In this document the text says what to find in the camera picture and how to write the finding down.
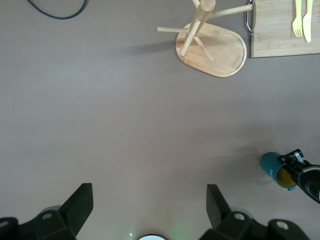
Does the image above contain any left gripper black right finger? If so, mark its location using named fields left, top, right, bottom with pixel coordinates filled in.
left=201, top=184, right=307, bottom=240

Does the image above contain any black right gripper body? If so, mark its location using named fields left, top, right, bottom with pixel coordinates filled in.
left=298, top=164, right=320, bottom=205

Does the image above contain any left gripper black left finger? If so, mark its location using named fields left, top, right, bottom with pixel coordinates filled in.
left=0, top=183, right=94, bottom=240

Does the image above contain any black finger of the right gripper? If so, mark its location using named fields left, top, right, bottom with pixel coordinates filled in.
left=287, top=167, right=301, bottom=185
left=277, top=149, right=307, bottom=168

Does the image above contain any dark green cup yellow inside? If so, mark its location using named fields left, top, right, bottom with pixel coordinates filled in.
left=259, top=151, right=301, bottom=192

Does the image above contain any wooden mug rack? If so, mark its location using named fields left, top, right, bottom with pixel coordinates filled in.
left=156, top=0, right=253, bottom=78

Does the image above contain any brown table cover sheet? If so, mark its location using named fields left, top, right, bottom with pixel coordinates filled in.
left=0, top=0, right=320, bottom=240

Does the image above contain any yellow plastic fork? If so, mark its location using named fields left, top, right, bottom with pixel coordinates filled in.
left=291, top=0, right=304, bottom=38

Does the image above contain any yellow plastic knife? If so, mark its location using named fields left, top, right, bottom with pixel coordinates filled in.
left=302, top=0, right=313, bottom=43

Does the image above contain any wooden cutting board metal handle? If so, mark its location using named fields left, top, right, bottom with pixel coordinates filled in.
left=244, top=0, right=320, bottom=59

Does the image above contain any black cable loop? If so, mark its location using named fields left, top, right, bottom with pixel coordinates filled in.
left=26, top=0, right=88, bottom=20

